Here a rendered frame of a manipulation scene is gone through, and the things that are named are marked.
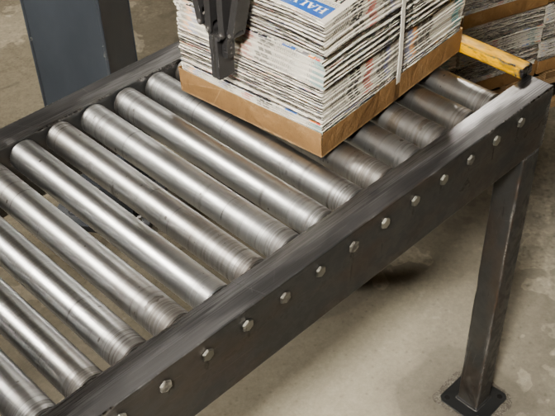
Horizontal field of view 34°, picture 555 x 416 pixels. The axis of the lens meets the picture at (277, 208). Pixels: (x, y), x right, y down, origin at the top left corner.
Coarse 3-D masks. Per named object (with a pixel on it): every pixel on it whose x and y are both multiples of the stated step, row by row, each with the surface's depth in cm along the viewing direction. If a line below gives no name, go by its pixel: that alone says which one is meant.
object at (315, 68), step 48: (288, 0) 122; (336, 0) 121; (384, 0) 127; (192, 48) 140; (240, 48) 132; (288, 48) 125; (336, 48) 122; (384, 48) 133; (240, 96) 138; (288, 96) 131; (336, 96) 129
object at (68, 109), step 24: (168, 48) 157; (120, 72) 152; (144, 72) 152; (168, 72) 154; (72, 96) 147; (96, 96) 147; (24, 120) 142; (48, 120) 142; (72, 120) 144; (0, 144) 138; (72, 168) 149
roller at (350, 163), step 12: (288, 144) 141; (348, 144) 136; (312, 156) 138; (324, 156) 136; (336, 156) 135; (348, 156) 134; (360, 156) 133; (336, 168) 135; (348, 168) 133; (360, 168) 132; (372, 168) 131; (384, 168) 131; (360, 180) 132; (372, 180) 131
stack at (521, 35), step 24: (480, 0) 239; (504, 0) 243; (504, 24) 249; (528, 24) 253; (552, 24) 257; (504, 48) 254; (528, 48) 259; (552, 48) 263; (456, 72) 252; (480, 72) 255; (504, 72) 260; (552, 72) 269; (552, 96) 280
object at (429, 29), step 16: (416, 0) 135; (432, 0) 138; (448, 0) 142; (464, 0) 148; (416, 16) 136; (432, 16) 141; (448, 16) 146; (416, 32) 139; (432, 32) 144; (448, 32) 148; (416, 48) 142; (432, 48) 146
